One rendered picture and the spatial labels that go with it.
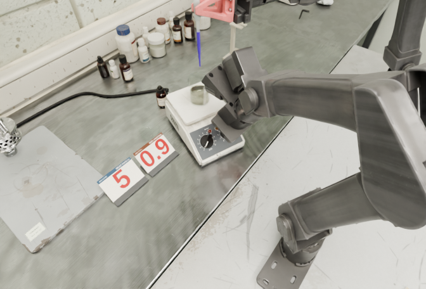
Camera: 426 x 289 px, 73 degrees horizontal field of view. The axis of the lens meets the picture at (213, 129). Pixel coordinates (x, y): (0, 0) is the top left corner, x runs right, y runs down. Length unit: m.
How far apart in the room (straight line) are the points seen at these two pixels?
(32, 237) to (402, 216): 0.64
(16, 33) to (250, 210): 0.76
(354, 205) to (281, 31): 0.93
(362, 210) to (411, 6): 0.57
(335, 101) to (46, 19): 0.84
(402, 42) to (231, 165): 0.53
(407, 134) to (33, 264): 0.65
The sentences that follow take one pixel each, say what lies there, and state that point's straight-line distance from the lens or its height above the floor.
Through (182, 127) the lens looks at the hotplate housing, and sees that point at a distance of 0.71.
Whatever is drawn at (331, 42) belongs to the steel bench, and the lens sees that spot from 1.20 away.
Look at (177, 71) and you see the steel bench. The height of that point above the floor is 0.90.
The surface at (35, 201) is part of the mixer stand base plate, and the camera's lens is 0.76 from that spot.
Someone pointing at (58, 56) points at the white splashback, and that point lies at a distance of 0.99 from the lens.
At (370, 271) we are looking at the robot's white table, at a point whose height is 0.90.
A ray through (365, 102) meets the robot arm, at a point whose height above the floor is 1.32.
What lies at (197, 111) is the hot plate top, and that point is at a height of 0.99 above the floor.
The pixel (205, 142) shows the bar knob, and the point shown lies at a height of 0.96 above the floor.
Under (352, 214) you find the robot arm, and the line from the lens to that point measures 0.39.
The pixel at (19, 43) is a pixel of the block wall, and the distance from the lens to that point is 0.99.
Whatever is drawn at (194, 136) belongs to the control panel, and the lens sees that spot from 0.69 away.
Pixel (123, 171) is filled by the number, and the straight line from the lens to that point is 0.70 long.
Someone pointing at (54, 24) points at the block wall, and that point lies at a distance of 1.01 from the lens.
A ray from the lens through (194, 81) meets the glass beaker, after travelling 0.72.
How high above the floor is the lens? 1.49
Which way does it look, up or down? 48 degrees down
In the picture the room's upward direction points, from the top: straight up
